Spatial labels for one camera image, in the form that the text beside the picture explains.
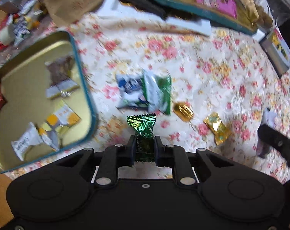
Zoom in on short white snack wrapper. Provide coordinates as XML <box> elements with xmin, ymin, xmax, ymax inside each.
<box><xmin>10</xmin><ymin>122</ymin><xmax>40</xmax><ymax>161</ymax></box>

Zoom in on floral tablecloth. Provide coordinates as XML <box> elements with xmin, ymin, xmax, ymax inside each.
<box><xmin>0</xmin><ymin>12</ymin><xmax>290</xmax><ymax>186</ymax></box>

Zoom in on teal tin full of sweets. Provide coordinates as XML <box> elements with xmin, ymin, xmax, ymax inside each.
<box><xmin>147</xmin><ymin>0</ymin><xmax>258</xmax><ymax>35</ymax></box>

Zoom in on green foil candy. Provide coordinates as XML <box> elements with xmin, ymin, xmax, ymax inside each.
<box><xmin>126</xmin><ymin>114</ymin><xmax>158</xmax><ymax>164</ymax></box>

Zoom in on kraft paper bag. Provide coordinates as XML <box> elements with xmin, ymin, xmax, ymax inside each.
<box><xmin>39</xmin><ymin>0</ymin><xmax>111</xmax><ymax>28</ymax></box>

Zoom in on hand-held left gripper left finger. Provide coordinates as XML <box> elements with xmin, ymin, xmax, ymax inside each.
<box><xmin>56</xmin><ymin>135</ymin><xmax>136</xmax><ymax>188</ymax></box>

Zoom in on black snack bar packets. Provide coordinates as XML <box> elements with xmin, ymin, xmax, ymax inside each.
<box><xmin>113</xmin><ymin>0</ymin><xmax>167</xmax><ymax>20</ymax></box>

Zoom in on blue white candy packet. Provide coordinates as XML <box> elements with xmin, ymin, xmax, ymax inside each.
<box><xmin>115</xmin><ymin>72</ymin><xmax>146</xmax><ymax>109</ymax></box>

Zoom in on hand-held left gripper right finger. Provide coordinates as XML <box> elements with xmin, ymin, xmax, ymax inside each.
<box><xmin>154</xmin><ymin>135</ymin><xmax>235</xmax><ymax>186</ymax></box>

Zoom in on pink snack packet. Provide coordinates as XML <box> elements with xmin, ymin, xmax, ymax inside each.
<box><xmin>195</xmin><ymin>0</ymin><xmax>238</xmax><ymax>20</ymax></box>

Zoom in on yellow print card box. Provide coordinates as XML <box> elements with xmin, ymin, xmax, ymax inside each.
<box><xmin>259</xmin><ymin>27</ymin><xmax>290</xmax><ymax>76</ymax></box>

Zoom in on gold ingot chocolate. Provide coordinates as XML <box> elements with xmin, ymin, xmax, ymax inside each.
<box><xmin>172</xmin><ymin>101</ymin><xmax>194</xmax><ymax>122</ymax></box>

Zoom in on yellow white snack packet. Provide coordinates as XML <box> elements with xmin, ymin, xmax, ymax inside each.
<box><xmin>41</xmin><ymin>100</ymin><xmax>82</xmax><ymax>135</ymax></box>

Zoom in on tan small snack packet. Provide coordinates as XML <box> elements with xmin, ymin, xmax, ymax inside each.
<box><xmin>235</xmin><ymin>0</ymin><xmax>260</xmax><ymax>28</ymax></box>

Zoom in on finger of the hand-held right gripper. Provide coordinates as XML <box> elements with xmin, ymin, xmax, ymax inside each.
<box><xmin>257</xmin><ymin>107</ymin><xmax>290</xmax><ymax>173</ymax></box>

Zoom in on gold tin tray teal rim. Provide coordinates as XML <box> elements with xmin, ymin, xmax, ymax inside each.
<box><xmin>0</xmin><ymin>31</ymin><xmax>98</xmax><ymax>174</ymax></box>

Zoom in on gold foil candy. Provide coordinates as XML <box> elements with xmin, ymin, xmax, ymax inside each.
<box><xmin>203</xmin><ymin>112</ymin><xmax>233</xmax><ymax>146</ymax></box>

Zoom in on green white snack packet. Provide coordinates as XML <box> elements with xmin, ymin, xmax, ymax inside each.
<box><xmin>143</xmin><ymin>69</ymin><xmax>172</xmax><ymax>116</ymax></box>

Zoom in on clear brown snack packet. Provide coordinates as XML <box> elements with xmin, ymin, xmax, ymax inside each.
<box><xmin>44</xmin><ymin>56</ymin><xmax>80</xmax><ymax>100</ymax></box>

